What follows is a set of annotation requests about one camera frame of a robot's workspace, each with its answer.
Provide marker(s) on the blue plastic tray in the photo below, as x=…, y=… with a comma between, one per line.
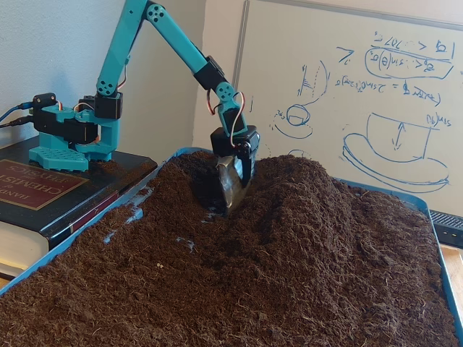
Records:
x=29, y=268

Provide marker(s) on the whiteboard with blue drawings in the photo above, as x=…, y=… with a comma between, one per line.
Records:
x=361, y=108

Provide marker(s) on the brown soil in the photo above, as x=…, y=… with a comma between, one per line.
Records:
x=307, y=260

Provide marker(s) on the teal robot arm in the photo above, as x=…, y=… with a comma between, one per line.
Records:
x=177, y=36

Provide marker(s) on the black chemistry physics handbook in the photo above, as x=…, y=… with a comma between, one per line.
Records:
x=90, y=188

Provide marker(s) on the black grille device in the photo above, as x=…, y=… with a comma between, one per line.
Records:
x=450, y=231

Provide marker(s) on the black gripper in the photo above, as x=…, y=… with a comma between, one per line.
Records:
x=225, y=142

